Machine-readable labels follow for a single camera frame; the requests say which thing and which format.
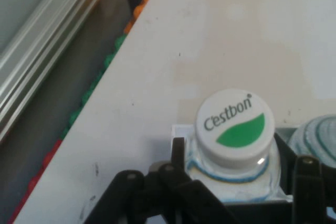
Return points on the red studded building block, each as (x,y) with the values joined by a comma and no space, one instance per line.
(39,171)

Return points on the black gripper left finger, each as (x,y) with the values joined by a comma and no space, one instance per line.
(157,197)

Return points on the orange studded building block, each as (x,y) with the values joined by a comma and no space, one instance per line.
(136,14)

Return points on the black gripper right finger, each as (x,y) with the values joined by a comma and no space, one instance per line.
(307,187)

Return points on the green studded building block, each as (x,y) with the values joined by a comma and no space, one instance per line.
(110,61)

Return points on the aluminium wall rail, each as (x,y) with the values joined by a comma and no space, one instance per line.
(39,51)

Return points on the green label water bottle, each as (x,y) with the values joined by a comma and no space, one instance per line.
(231,119)
(317,134)

